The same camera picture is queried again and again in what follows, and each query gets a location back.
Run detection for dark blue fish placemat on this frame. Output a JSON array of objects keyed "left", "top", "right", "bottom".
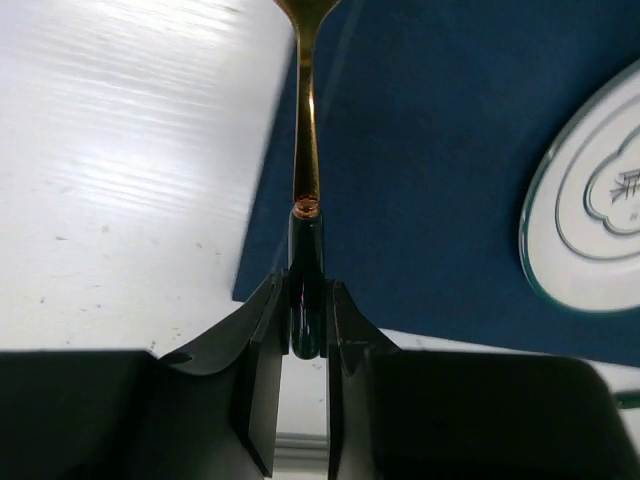
[{"left": 232, "top": 0, "right": 640, "bottom": 369}]

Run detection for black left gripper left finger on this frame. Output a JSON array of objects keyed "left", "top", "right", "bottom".
[{"left": 1, "top": 274, "right": 286, "bottom": 479}]

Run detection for gold fork green handle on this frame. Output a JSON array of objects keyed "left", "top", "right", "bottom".
[{"left": 277, "top": 0, "right": 338, "bottom": 360}]

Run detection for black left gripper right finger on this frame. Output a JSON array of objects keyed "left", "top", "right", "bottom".
[{"left": 323, "top": 281, "right": 639, "bottom": 479}]

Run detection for white round plate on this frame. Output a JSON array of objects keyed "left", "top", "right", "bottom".
[{"left": 519, "top": 62, "right": 639, "bottom": 315}]

